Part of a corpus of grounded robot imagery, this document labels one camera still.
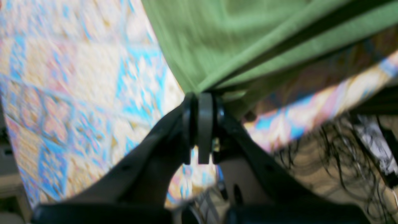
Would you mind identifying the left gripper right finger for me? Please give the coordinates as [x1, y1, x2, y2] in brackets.
[197, 93, 369, 224]

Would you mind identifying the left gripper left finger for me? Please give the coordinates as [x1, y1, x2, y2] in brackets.
[31, 93, 196, 224]

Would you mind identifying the green t-shirt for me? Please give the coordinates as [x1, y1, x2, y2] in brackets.
[142, 0, 397, 116]

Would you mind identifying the patterned tablecloth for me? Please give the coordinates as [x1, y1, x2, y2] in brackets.
[1, 0, 397, 206]

